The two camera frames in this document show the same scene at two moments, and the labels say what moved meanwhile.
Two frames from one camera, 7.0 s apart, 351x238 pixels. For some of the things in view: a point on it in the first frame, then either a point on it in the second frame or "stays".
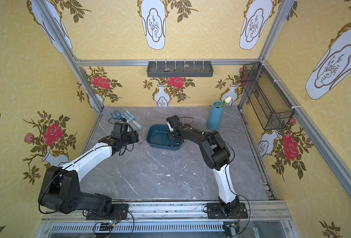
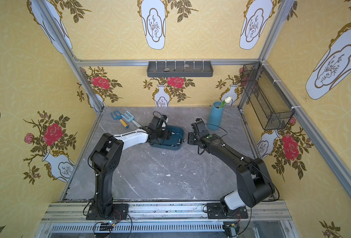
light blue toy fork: [130, 119] stays
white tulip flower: [227, 99] stays
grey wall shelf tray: [180, 69] stays
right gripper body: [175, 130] -> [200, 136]
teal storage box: [157, 138] stays
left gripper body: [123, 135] -> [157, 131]
